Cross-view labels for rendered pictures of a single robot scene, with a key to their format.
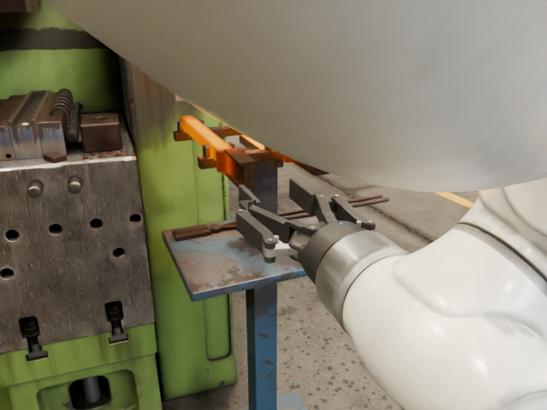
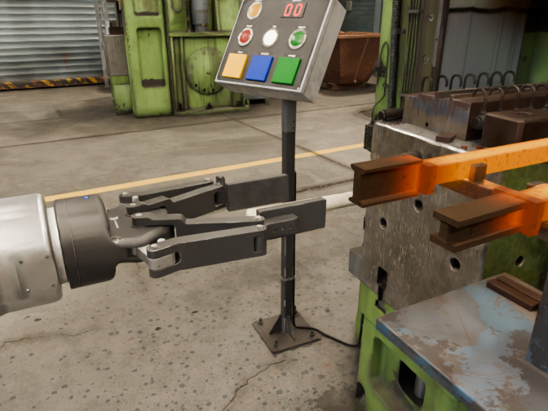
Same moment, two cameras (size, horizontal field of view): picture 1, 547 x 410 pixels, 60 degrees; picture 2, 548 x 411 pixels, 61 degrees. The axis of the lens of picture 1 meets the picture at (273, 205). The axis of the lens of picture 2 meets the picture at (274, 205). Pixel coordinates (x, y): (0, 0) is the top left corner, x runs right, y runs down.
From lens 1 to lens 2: 0.70 m
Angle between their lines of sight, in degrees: 78
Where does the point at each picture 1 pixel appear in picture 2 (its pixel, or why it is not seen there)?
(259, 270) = (465, 371)
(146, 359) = (445, 398)
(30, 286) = (391, 245)
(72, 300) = (410, 280)
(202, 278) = (411, 320)
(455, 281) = not seen: outside the picture
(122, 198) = not seen: hidden behind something
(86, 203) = (444, 194)
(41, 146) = (449, 123)
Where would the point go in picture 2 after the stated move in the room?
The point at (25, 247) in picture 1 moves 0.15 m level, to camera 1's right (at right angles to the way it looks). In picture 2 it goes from (397, 209) to (421, 237)
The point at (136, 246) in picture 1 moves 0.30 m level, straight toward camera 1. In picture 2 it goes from (470, 268) to (336, 302)
